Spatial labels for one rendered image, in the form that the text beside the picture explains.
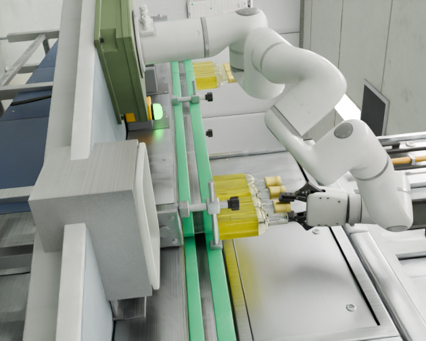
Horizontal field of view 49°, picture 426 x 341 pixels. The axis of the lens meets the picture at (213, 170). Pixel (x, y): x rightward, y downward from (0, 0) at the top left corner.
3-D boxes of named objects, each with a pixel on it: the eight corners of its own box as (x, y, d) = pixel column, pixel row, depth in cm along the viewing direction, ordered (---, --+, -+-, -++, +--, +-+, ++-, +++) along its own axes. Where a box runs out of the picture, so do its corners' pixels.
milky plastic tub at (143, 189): (109, 302, 82) (159, 296, 82) (82, 194, 70) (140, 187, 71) (117, 239, 96) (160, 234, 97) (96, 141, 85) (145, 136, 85)
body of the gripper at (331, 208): (349, 216, 125) (305, 214, 127) (351, 183, 120) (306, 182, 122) (351, 233, 119) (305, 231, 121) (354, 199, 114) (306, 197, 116)
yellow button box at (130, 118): (126, 131, 131) (153, 128, 131) (122, 106, 127) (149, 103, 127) (128, 120, 137) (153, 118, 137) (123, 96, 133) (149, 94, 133)
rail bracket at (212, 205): (184, 254, 102) (242, 247, 102) (176, 189, 93) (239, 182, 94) (184, 245, 104) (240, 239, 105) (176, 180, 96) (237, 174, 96)
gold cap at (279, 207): (274, 216, 121) (291, 214, 122) (274, 205, 120) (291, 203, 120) (271, 209, 125) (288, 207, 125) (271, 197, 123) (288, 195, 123)
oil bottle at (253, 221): (183, 245, 115) (270, 235, 116) (180, 227, 112) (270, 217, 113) (182, 231, 120) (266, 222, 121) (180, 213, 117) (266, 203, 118)
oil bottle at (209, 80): (174, 93, 204) (239, 86, 205) (172, 80, 201) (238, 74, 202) (174, 88, 209) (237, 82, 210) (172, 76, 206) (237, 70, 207)
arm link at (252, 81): (301, 38, 97) (297, 107, 107) (259, 6, 116) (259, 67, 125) (257, 46, 95) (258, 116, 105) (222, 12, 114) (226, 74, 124)
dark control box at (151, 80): (132, 95, 154) (157, 92, 155) (128, 71, 150) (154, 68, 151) (133, 86, 161) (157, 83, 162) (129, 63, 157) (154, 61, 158)
